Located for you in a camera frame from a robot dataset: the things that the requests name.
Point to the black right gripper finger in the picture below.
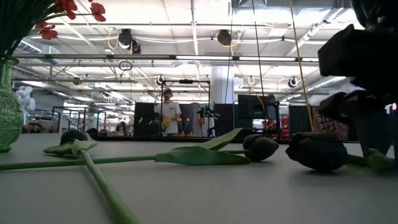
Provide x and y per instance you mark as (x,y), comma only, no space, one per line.
(370,124)

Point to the black artificial tulip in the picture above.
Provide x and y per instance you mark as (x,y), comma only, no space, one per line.
(73,137)
(261,147)
(317,151)

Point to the red artificial flower bunch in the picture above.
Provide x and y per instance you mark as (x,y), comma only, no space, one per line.
(66,5)
(98,9)
(46,32)

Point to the tall green glass vase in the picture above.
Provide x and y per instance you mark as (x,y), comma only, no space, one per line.
(7,115)

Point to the black background robot arm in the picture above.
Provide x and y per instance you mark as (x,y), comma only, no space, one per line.
(207,112)

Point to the yellow artificial flowers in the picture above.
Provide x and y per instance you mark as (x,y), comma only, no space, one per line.
(164,123)

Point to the patterned tapestry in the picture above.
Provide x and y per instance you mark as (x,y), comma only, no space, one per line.
(329,127)

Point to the black curtain panel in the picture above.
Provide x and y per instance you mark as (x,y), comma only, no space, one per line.
(144,119)
(224,119)
(298,119)

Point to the long ceiling light bar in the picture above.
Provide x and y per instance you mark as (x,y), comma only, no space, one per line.
(267,58)

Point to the black monitor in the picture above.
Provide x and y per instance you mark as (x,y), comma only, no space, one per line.
(253,107)

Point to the white column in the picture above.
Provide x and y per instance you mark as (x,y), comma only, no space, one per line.
(221,84)

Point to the grey table mat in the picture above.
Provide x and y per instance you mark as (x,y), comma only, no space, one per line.
(199,199)

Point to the person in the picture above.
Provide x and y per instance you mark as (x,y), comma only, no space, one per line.
(169,113)

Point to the white robot figure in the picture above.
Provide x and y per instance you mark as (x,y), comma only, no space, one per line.
(25,93)

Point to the black metal station frame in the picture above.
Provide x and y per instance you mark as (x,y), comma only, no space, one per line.
(186,81)

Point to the silver ventilation duct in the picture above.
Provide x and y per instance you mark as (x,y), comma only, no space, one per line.
(40,48)

